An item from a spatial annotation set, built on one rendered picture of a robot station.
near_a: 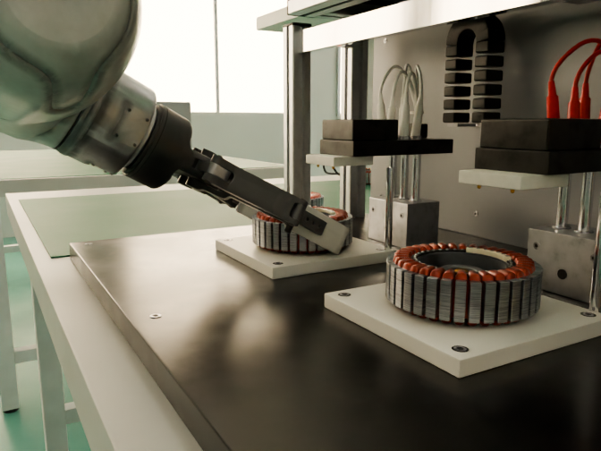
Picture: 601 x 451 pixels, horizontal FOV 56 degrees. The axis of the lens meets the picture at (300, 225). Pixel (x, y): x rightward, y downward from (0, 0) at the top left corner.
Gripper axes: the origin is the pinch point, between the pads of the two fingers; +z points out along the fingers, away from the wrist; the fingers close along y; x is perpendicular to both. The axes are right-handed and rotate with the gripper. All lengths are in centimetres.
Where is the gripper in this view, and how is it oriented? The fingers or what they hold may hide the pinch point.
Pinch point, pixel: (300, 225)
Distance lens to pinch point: 63.1
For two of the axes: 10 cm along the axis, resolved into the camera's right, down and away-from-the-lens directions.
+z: 7.5, 4.1, 5.2
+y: 5.1, 1.6, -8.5
